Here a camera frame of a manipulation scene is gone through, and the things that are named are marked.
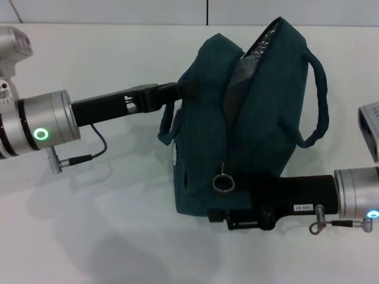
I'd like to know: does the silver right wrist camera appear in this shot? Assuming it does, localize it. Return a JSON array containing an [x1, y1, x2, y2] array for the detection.
[[357, 101, 379, 164]]

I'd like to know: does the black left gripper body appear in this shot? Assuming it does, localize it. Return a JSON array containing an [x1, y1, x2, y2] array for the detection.
[[70, 83, 166, 128]]

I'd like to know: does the clear plastic food container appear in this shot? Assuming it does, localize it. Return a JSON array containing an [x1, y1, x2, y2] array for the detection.
[[227, 57, 258, 98]]

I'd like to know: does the dark teal zipper bag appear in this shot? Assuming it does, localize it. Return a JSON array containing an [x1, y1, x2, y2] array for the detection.
[[157, 17, 330, 218]]

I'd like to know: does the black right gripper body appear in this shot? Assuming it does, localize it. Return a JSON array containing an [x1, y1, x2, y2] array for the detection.
[[250, 173, 340, 231]]

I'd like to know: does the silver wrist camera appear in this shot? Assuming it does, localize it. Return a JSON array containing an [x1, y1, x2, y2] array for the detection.
[[357, 101, 379, 164], [0, 25, 33, 115]]

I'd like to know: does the right arm plug cable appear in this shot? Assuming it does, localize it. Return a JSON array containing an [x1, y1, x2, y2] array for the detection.
[[308, 204, 374, 236]]

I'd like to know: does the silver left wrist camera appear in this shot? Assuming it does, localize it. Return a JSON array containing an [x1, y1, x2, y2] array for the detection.
[[0, 25, 33, 115]]

